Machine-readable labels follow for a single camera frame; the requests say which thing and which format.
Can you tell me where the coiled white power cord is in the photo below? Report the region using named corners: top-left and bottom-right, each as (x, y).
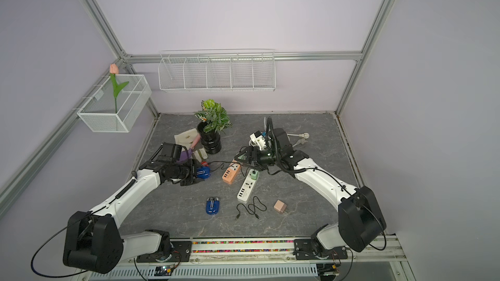
top-left (286, 132), bottom-right (310, 147)

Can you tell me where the potted green plant black vase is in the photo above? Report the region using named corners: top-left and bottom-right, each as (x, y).
top-left (195, 99), bottom-right (233, 155)

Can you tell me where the white vented cable duct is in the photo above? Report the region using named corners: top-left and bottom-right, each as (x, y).
top-left (88, 263), bottom-right (319, 280)

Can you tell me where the white wire wall shelf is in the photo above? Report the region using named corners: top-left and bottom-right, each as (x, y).
top-left (158, 49), bottom-right (276, 92)

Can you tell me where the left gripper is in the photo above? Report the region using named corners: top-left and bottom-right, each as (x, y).
top-left (172, 158), bottom-right (204, 186)

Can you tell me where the orange power strip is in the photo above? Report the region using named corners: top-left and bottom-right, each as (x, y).
top-left (222, 161), bottom-right (241, 185)

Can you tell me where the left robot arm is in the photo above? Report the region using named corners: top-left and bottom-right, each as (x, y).
top-left (59, 143), bottom-right (198, 274)

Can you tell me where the white mesh wall basket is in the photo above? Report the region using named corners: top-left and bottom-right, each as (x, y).
top-left (77, 74), bottom-right (152, 133)

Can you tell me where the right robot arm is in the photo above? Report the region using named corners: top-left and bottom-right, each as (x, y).
top-left (234, 118), bottom-right (387, 258)

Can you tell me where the white power strip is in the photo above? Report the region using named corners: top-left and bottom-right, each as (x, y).
top-left (237, 172), bottom-right (257, 204)

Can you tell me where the pink charger adapter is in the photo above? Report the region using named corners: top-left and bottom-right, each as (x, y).
top-left (273, 200), bottom-right (287, 214)

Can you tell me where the green charger adapter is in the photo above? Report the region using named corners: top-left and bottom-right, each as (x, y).
top-left (249, 169), bottom-right (260, 180)

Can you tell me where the artificial pink tulip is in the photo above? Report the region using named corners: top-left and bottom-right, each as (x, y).
top-left (109, 64), bottom-right (129, 114)

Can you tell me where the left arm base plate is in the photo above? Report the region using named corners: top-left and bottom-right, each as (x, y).
top-left (136, 240), bottom-right (193, 263)

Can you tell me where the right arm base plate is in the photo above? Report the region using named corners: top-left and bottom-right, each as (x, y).
top-left (293, 238), bottom-right (348, 260)

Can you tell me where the blue electric shaver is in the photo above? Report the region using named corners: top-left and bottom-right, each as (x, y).
top-left (205, 197), bottom-right (220, 215)
top-left (196, 166), bottom-right (211, 180)

